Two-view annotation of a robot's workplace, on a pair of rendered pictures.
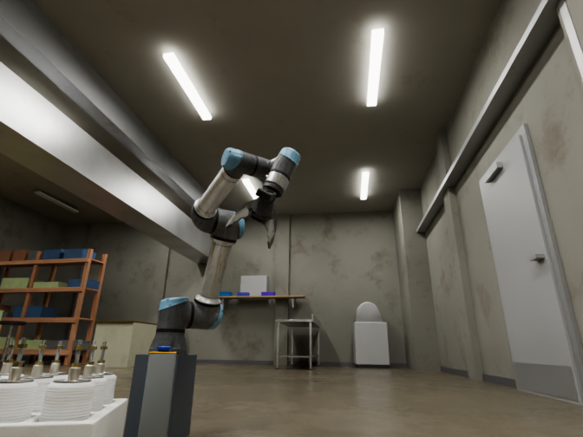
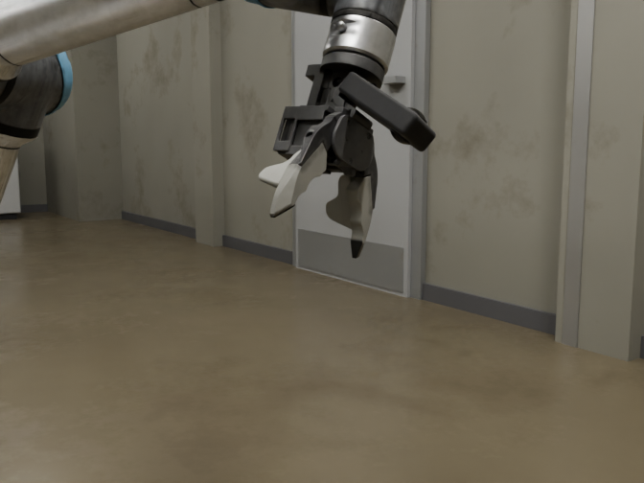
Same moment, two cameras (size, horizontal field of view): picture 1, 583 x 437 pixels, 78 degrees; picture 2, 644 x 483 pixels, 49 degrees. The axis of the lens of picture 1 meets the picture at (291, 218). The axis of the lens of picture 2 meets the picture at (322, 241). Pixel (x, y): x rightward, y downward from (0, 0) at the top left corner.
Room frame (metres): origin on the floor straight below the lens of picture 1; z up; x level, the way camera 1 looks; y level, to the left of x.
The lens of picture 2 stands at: (0.54, 0.64, 0.75)
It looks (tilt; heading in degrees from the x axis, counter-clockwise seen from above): 8 degrees down; 316
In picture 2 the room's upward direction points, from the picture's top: straight up
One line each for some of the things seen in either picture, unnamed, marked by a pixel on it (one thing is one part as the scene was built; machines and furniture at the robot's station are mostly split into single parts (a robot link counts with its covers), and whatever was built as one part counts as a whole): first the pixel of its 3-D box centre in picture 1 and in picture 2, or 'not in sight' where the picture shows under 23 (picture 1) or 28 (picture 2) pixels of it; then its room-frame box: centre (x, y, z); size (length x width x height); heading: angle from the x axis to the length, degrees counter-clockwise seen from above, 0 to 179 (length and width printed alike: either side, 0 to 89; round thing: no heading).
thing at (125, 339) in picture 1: (144, 344); not in sight; (7.68, 2.93, 0.38); 2.23 x 0.72 x 0.76; 171
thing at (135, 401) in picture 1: (162, 394); not in sight; (1.58, 0.50, 0.15); 0.18 x 0.18 x 0.30; 81
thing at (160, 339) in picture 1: (169, 342); not in sight; (1.58, 0.50, 0.35); 0.15 x 0.15 x 0.10
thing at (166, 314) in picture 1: (174, 312); not in sight; (1.58, 0.49, 0.47); 0.13 x 0.12 x 0.14; 123
